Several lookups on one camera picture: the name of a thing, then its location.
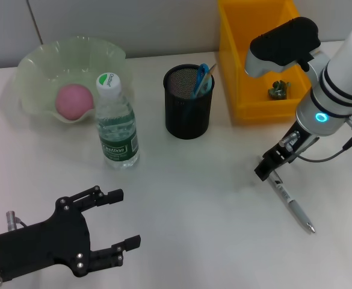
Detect left arm cable with connector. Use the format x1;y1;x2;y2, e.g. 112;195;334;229
5;210;28;232

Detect yellow plastic bin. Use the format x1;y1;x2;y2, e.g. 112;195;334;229
217;0;321;123

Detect silver ballpoint pen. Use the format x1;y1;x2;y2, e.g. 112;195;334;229
258;155;316;234

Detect pale green wavy glass bowl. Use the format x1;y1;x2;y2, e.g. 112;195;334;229
14;35;134;124

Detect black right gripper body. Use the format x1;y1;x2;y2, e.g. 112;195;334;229
262;119;320;170

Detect blue scissors with sheath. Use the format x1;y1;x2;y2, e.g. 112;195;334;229
190;63;211;99

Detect arm cable with connector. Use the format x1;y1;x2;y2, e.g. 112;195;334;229
279;117;352;163
5;210;28;232

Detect right arm cable with connector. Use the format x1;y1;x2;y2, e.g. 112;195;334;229
279;117;352;163

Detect pink peach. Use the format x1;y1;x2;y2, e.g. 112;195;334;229
55;84;94;121

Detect clear water bottle green label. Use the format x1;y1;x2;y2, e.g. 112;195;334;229
96;73;140;169

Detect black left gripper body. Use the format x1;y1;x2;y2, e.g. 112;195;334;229
0;197;93;283

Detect black mesh pen holder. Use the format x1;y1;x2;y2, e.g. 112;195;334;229
162;63;215;140

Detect clear plastic ruler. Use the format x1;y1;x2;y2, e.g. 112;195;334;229
204;63;218;91

